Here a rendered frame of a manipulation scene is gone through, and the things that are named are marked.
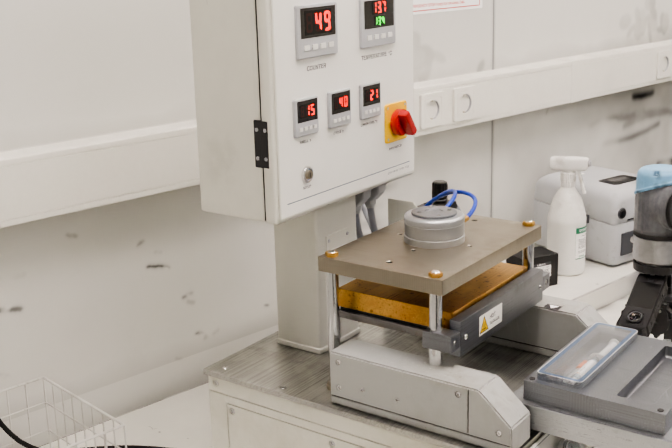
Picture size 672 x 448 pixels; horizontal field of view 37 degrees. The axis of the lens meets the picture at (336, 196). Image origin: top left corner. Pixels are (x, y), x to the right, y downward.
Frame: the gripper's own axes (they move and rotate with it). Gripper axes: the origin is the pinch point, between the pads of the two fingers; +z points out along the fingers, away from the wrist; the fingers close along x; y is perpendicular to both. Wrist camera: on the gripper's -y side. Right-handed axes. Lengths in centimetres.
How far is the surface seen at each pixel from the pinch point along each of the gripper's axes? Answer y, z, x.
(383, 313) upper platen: -54, -26, 14
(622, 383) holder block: -48, -21, -14
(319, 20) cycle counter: -51, -62, 25
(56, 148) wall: -62, -43, 67
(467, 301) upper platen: -49, -28, 5
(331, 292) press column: -57, -28, 20
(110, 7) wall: -48, -62, 68
